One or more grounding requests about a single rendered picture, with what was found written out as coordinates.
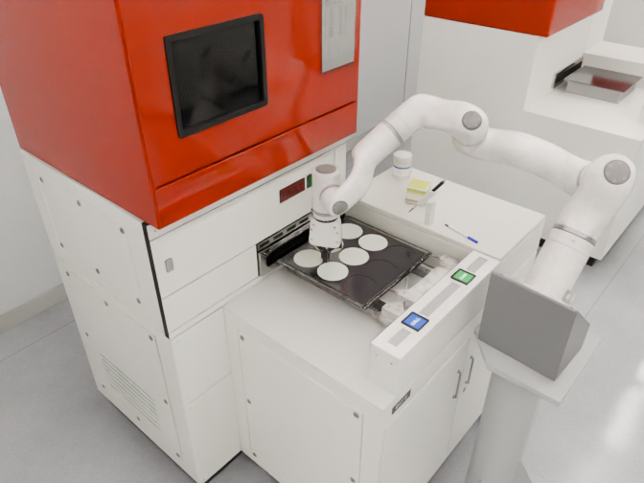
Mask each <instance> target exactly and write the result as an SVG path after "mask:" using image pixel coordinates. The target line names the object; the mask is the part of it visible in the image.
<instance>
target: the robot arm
mask: <svg viewBox="0 0 644 483"><path fill-rule="evenodd" d="M419 129H427V130H433V131H440V132H444V133H447V134H449V135H451V141H452V144H453V146H454V147H455V148H456V149H457V150H458V151H459V152H461V153H463V154H465V155H467V156H469V157H472V158H475V159H479V160H484V161H491V162H496V163H500V164H504V165H508V166H511V167H514V168H517V169H519V170H522V171H525V172H527V173H531V174H533V175H536V176H538V177H540V178H542V179H544V180H546V181H548V182H550V183H551V184H553V185H555V186H556V187H558V188H559V189H561V190H563V191H564V192H566V193H568V194H569V195H571V196H572V197H571V198H570V199H569V200H568V202H567V203H566V205H565V206H564V208H563V210H562V211H561V213H560V215H559V216H558V218H557V220H556V222H555V224H554V226H553V228H552V229H551V231H550V233H549V235H548V237H547V239H546V241H545V242H544V244H543V246H542V248H541V250H540V253H539V254H538V256H537V258H536V260H535V261H534V263H533V265H532V266H531V268H530V270H529V272H528V274H527V276H526V278H525V279H524V281H523V282H522V281H520V280H517V279H514V278H511V279H512V280H514V281H516V282H518V283H520V284H522V285H524V286H526V287H529V288H531V289H533V290H535V291H537V292H539V293H541V294H543V295H546V296H548V297H550V298H552V299H554V300H556V301H558V302H560V303H563V304H565V305H567V306H569V305H568V304H567V302H568V303H569V304H571V303H573V301H574V299H575V294H571V292H570V291H571V290H572V289H573V287H574V285H575V283H576V281H577V279H578V278H579V276H580V274H581V272H582V270H583V268H584V266H585V265H586V263H587V260H588V258H589V256H590V254H591V253H592V251H593V249H594V247H595V245H596V243H597V242H598V241H599V239H600V237H601V235H602V233H603V232H604V230H605V229H606V227H607V226H608V225H609V223H610V222H611V221H612V219H613V218H614V217H615V215H616V214H617V213H618V211H619V210H620V209H621V207H622V206H623V204H624V203H625V202H626V200H627V198H628V197H629V195H630V194H631V192H632V190H633V186H634V184H635V180H636V168H635V166H634V164H633V162H632V161H631V160H630V159H629V158H628V157H626V156H624V155H622V154H618V153H609V154H605V155H602V156H600V157H598V158H596V159H595V160H593V161H592V162H590V161H586V160H585V159H582V158H580V157H578V156H576V155H574V154H572V153H570V152H568V151H566V150H565V149H562V148H561V147H559V146H557V145H555V144H553V143H550V142H548V141H546V140H543V139H541V138H539V137H536V136H533V135H530V134H527V133H524V132H520V131H513V130H505V129H496V128H491V127H489V119H488V117H487V115H486V113H485V112H484V111H483V110H482V109H480V108H479V107H477V106H475V105H474V104H471V103H467V102H463V101H451V100H445V99H442V98H438V97H435V96H432V95H428V94H417V95H414V96H412V97H410V98H409V99H407V100H406V101H405V102H404V103H402V104H401V105H400V106H399V107H398V108H397V109H395V110H394V111H393V112H392V113H391V114H390V115H389V116H387V117H386V118H385V119H384V120H383V121H382V122H381V123H379V124H378V125H377V126H376V127H375V128H374V129H373V130H372V131H370V132H369V133H368V134H367V135H366V136H365V137H364V138H363V139H361V140H360V141H359V142H358V143H357V144H356V145H355V146H354V148H353V150H352V158H353V161H354V166H353V169H352V172H351V174H350V175H349V177H348V178H347V179H346V181H345V182H344V183H343V184H342V185H341V186H340V169H339V168H338V167H337V166H335V165H331V164H321V165H318V166H315V167H314V168H313V169H312V171H311V174H312V208H311V209H310V211H311V212H312V213H313V215H312V216H311V219H310V244H312V245H315V246H316V247H317V248H318V249H319V250H320V252H321V259H323V263H326V264H327V263H328V260H330V259H331V252H332V251H333V250H334V249H337V248H342V226H341V219H340V215H343V214H344V213H346V212H347V211H348V210H350V209H351V208H352V207H353V206H354V205H356V204H357V203H358V202H359V201H360V200H361V199H362V198H363V197H364V196H365V194H366V193H367V192H368V190H369V188H370V186H371V183H372V180H373V175H374V170H375V167H376V166H377V164H378V163H380V162H381V161H382V160H383V159H384V158H386V157H387V156H388V155H389V154H390V153H391V152H393V151H394V150H395V149H396V148H398V147H399V146H400V145H401V144H402V143H403V142H405V141H406V140H407V139H408V138H409V137H410V136H411V135H413V134H414V133H415V132H416V131H417V130H419ZM326 247H328V248H326ZM569 307H571V306H569Z"/></svg>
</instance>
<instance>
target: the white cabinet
mask: <svg viewBox="0 0 644 483"><path fill-rule="evenodd" d="M536 255H537V250H536V251H535V252H534V253H533V254H532V255H531V256H530V257H529V258H528V259H527V260H526V261H525V262H524V263H523V265H522V266H521V267H520V268H519V269H518V270H517V271H516V272H515V273H514V274H513V275H512V276H511V277H510V279H511V278H514V279H517V280H520V281H521V282H523V281H524V279H525V278H526V276H527V274H528V272H529V270H530V268H531V266H532V265H533V263H534V261H535V258H536ZM223 310H224V318H225V326H226V333H227V341H228V348H229V356H230V363H231V371H232V379H233V385H234V393H235V401H236V408H237V416H238V423H239V431H240V438H241V451H243V452H244V453H245V454H246V455H247V456H249V458H251V459H252V460H253V461H254V462H255V463H257V464H258V465H259V466H260V467H261V468H263V469H264V470H265V471H266V472H268V473H269V474H270V475H271V476H272V477H274V478H275V479H276V480H277V481H278V482H280V483H427V482H428V481H429V479H430V478H431V477H432V476H433V474H434V473H436V471H437V470H438V469H439V468H440V466H441V465H442V464H443V462H444V461H445V460H446V459H447V457H448V456H449V454H450V453H451V452H452V451H453V449H454V448H455V447H456V445H457V444H458V443H459V442H460V440H461V439H462V438H463V436H464V435H465V434H466V433H467V431H468V430H469V429H470V427H471V426H472V425H473V423H474V422H475V421H476V420H477V418H478V417H479V416H480V414H481V413H482V410H483V406H484V402H485V399H486V395H487V391H488V386H489V382H490V378H491V374H492V371H490V370H488V369H487V368H486V365H485V362H484V360H483V357H482V355H481V352H480V349H479V346H478V344H477V341H476V338H475V335H474V328H475V327H476V326H477V325H478V324H479V323H480V322H481V319H482V314H483V310H484V307H483V308H482V309H481V310H480V311H479V312H478V313H477V314H476V315H475V316H474V317H473V319H472V320H471V321H470V322H469V323H468V324H467V325H466V326H465V327H464V328H463V329H462V330H461V331H460V332H459V333H458V334H457V335H456V336H455V337H454V338H453V339H452V341H451V342H450V343H449V344H448V345H447V346H446V347H445V348H444V349H443V350H442V351H441V352H440V353H439V354H438V355H437V356H436V357H435V358H434V359H433V360H431V362H430V363H429V364H428V365H427V367H426V368H425V369H424V370H423V371H422V372H421V373H420V374H419V375H418V376H417V377H416V378H415V379H414V380H413V381H411V382H410V383H409V385H408V386H407V387H406V388H405V389H404V390H403V391H402V392H401V394H400V395H399V396H398V397H397V398H396V399H395V400H394V401H392V402H391V403H390V404H389V405H388V407H387V408H386V409H385V410H384V411H383V412H382V411H380V410H379V409H377V408H376V407H374V406H373V405H371V404H369V403H368V402H367V401H365V400H364V399H362V398H361V397H359V396H358V395H356V394H355V393H353V392H352V391H350V390H348V389H347V388H345V387H344V386H342V385H341V384H339V383H338V382H336V381H335V380H333V379H331V378H330V377H328V376H326V375H325V374H323V373H322V372H320V371H319V370H317V369H316V368H314V367H313V366H311V365H310V364H308V363H307V362H306V361H304V360H303V359H301V358H300V357H298V356H296V355H295V354H293V353H292V352H290V351H289V350H287V349H286V348H284V347H282V346H281V345H279V344H278V343H276V342H275V341H273V340H272V339H270V338H269V337H267V336H266V335H264V334H263V333H260V332H259V331H257V330H256V329H254V328H253V327H251V326H250V325H248V324H247V323H245V322H244V321H242V320H241V319H239V318H238V317H237V316H235V315H234V314H232V313H231V312H229V311H228V310H226V309H223Z"/></svg>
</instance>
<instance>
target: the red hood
mask: <svg viewBox="0 0 644 483"><path fill-rule="evenodd" d="M360 15H361V0H0V87H1V90H2V93H3V96H4V99H5V103H6V106H7V109H8V111H9V114H10V117H11V122H12V125H13V128H14V131H15V134H16V137H17V140H18V144H19V147H20V148H22V149H23V150H25V151H27V152H28V153H30V154H32V155H33V156H35V157H37V158H38V159H40V160H42V161H43V162H45V163H47V164H48V165H50V166H52V167H53V168H55V169H57V170H58V171H60V172H62V173H64V174H66V175H68V176H69V177H71V178H73V179H74V180H76V181H78V182H79V183H80V184H82V185H83V186H85V187H87V188H88V189H90V190H92V191H93V192H95V193H97V194H98V195H100V196H103V197H104V198H106V199H108V200H109V201H111V202H113V203H114V204H116V205H118V206H119V207H121V208H123V209H124V210H126V211H128V212H129V213H131V214H132V215H134V216H135V217H137V218H138V219H141V220H143V221H144V222H146V223H148V224H149V225H151V226H153V227H154V228H156V229H158V230H160V229H162V228H164V227H166V226H168V225H170V224H173V223H175V222H177V221H179V220H181V219H184V218H185V217H187V216H189V215H191V214H193V213H195V212H197V211H199V210H201V209H203V208H205V207H207V206H209V205H211V204H213V203H215V202H217V201H219V200H221V199H223V198H225V197H227V196H230V195H231V194H233V193H235V192H237V191H239V190H241V189H243V188H245V187H247V186H249V185H251V184H253V183H255V182H257V181H259V180H261V179H263V178H265V177H267V176H269V175H271V174H273V173H276V172H277V171H279V170H281V169H283V168H285V167H287V166H289V165H291V164H293V163H295V162H297V161H299V160H301V159H303V158H305V157H307V156H309V155H311V154H313V153H315V152H317V151H319V150H322V149H323V148H326V147H328V146H330V145H332V144H334V143H336V142H338V141H340V140H342V139H344V138H346V137H348V136H350V135H352V134H354V133H356V132H357V93H358V67H359V41H360Z"/></svg>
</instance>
